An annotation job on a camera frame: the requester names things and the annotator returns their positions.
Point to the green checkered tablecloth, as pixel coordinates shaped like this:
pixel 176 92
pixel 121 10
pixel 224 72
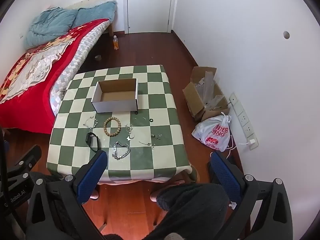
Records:
pixel 155 105

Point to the pale patterned bed sheet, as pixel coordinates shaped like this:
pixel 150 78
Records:
pixel 75 62

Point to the white wall outlet panel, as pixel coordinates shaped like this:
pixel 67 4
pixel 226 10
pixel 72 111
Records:
pixel 243 120

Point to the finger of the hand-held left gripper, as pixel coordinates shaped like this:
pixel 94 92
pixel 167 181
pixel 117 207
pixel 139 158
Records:
pixel 26 158

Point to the white red printed plastic bag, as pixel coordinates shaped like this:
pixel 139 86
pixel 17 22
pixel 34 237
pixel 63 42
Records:
pixel 212 132

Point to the person's right leg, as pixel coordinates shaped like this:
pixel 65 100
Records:
pixel 195 210

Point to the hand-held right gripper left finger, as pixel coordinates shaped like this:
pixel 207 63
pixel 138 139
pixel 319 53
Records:
pixel 92 173

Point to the round wall cap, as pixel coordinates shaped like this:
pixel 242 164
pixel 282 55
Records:
pixel 286 35

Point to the bed with red blanket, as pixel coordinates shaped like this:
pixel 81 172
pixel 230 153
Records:
pixel 30 90

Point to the silver earrings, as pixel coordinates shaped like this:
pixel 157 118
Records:
pixel 157 136

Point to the clear plastic wrap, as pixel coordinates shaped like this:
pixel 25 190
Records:
pixel 208 85

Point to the blue quilt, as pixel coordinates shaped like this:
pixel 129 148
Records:
pixel 52 22

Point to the black smart band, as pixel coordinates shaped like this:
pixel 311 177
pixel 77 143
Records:
pixel 88 138

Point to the white cardboard box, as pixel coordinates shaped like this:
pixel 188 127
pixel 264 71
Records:
pixel 112 105

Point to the white charger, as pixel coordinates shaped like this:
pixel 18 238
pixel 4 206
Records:
pixel 251 142

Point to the brown cardboard box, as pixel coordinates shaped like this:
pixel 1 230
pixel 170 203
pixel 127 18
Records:
pixel 193 100

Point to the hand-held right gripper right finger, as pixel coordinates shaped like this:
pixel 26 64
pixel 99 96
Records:
pixel 225 175

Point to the pink slipper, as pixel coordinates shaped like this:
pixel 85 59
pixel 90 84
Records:
pixel 92 195

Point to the white door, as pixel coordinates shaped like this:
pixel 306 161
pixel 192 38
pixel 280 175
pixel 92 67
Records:
pixel 150 5

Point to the orange drink bottle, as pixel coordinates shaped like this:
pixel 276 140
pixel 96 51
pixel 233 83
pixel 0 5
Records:
pixel 115 43

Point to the cream mattress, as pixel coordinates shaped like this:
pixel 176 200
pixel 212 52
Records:
pixel 95 0

